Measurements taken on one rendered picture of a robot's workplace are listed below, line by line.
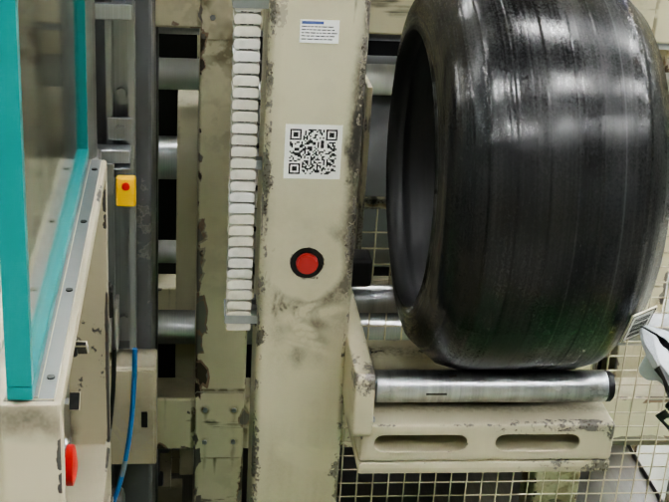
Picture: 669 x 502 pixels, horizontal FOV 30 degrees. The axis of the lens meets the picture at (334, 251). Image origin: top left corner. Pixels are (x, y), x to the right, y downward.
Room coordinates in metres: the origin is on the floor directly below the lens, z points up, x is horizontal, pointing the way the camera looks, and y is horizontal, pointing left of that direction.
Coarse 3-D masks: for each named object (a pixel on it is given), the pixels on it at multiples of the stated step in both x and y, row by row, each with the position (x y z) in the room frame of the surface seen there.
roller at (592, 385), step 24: (384, 384) 1.50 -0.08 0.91; (408, 384) 1.50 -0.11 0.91; (432, 384) 1.50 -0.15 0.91; (456, 384) 1.51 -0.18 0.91; (480, 384) 1.51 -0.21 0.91; (504, 384) 1.52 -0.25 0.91; (528, 384) 1.52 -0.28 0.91; (552, 384) 1.53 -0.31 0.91; (576, 384) 1.53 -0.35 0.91; (600, 384) 1.54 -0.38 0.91
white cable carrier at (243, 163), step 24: (240, 24) 1.57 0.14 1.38; (240, 48) 1.55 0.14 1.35; (240, 72) 1.55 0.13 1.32; (240, 96) 1.55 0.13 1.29; (240, 120) 1.55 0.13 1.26; (240, 144) 1.55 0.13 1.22; (240, 168) 1.56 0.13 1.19; (240, 192) 1.55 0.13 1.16; (240, 216) 1.55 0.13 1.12; (240, 240) 1.55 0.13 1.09; (240, 264) 1.55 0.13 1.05; (240, 288) 1.55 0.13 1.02; (240, 312) 1.55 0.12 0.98
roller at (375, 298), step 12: (360, 288) 1.79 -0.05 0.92; (372, 288) 1.79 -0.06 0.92; (384, 288) 1.79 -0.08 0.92; (360, 300) 1.77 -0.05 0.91; (372, 300) 1.77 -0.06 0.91; (384, 300) 1.78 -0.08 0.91; (360, 312) 1.78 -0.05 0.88; (372, 312) 1.78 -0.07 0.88; (384, 312) 1.78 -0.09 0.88; (396, 312) 1.78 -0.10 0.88
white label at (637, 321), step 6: (654, 306) 1.46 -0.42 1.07; (642, 312) 1.45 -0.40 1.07; (648, 312) 1.45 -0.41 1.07; (654, 312) 1.46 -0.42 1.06; (636, 318) 1.45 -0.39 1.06; (642, 318) 1.46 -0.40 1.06; (648, 318) 1.47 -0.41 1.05; (630, 324) 1.45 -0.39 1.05; (636, 324) 1.46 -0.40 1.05; (642, 324) 1.47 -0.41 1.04; (630, 330) 1.46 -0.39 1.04; (636, 330) 1.47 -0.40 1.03; (624, 336) 1.46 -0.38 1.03; (630, 336) 1.47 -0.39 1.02
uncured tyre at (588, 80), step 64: (448, 0) 1.61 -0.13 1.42; (512, 0) 1.57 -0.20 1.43; (576, 0) 1.59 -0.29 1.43; (448, 64) 1.51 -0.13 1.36; (512, 64) 1.48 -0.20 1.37; (576, 64) 1.49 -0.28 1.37; (640, 64) 1.51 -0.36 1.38; (448, 128) 1.46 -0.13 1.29; (512, 128) 1.43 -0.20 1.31; (576, 128) 1.44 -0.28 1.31; (640, 128) 1.45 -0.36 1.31; (448, 192) 1.43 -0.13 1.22; (512, 192) 1.40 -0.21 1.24; (576, 192) 1.41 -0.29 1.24; (640, 192) 1.42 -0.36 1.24; (448, 256) 1.42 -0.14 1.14; (512, 256) 1.39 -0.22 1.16; (576, 256) 1.40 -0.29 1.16; (640, 256) 1.42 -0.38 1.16; (448, 320) 1.44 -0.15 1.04; (512, 320) 1.41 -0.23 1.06; (576, 320) 1.42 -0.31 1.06
